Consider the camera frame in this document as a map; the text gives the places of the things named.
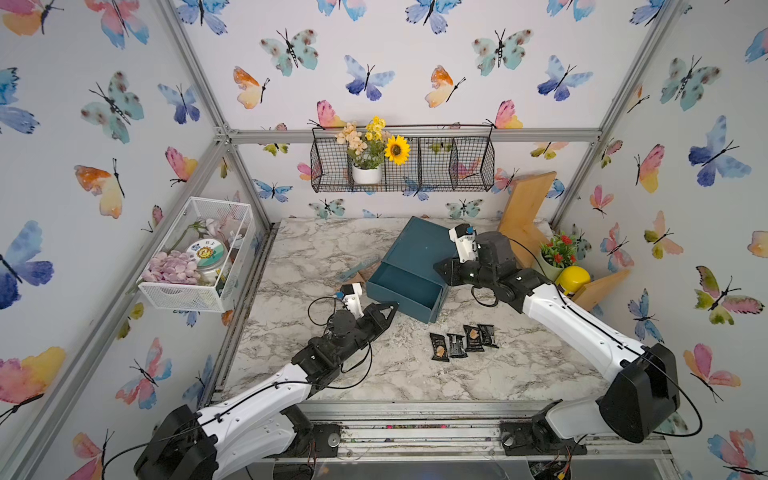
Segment white mesh wall basket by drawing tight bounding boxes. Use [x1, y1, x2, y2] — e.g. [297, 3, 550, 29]
[137, 197, 255, 313]

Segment small wooden dustpan brush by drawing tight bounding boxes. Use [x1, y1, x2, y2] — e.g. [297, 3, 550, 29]
[335, 257, 380, 284]

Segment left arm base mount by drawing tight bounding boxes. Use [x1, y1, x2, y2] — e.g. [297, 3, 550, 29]
[280, 409, 341, 460]

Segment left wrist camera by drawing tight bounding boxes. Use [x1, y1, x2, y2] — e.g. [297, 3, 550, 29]
[339, 283, 363, 319]

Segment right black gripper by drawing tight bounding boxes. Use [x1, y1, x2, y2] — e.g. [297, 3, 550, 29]
[433, 255, 499, 294]

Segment wooden zigzag shelf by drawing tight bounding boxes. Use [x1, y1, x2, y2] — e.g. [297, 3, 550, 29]
[498, 171, 630, 311]

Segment round green tin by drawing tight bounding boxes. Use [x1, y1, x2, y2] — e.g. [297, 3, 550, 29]
[186, 238, 227, 272]

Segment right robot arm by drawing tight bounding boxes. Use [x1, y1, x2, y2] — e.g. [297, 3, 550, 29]
[434, 224, 682, 444]

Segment teal drawer cabinet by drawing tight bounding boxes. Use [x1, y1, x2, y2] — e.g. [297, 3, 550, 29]
[382, 217, 458, 286]

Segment black wire wall basket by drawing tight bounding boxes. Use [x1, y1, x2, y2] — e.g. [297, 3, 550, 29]
[309, 124, 497, 194]

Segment black cookie packet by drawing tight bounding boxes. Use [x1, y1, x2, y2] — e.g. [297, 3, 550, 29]
[429, 333, 450, 362]
[447, 333, 468, 359]
[477, 324, 499, 349]
[463, 325, 484, 352]

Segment white flower pot with sunflower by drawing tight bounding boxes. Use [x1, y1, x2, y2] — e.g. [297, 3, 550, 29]
[336, 116, 411, 186]

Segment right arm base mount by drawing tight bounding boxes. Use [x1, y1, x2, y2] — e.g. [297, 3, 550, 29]
[499, 415, 587, 456]

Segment yellow canister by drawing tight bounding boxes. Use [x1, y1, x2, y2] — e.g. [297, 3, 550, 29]
[555, 265, 592, 296]

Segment green pot red flowers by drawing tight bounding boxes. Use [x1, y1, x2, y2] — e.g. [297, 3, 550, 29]
[533, 232, 577, 282]

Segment teal top drawer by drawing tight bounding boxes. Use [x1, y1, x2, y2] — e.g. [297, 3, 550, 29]
[366, 263, 447, 324]

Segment pink artificial flowers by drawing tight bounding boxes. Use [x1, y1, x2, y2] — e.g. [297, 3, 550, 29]
[141, 250, 201, 285]

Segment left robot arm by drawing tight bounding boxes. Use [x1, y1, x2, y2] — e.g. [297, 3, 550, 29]
[133, 302, 398, 479]

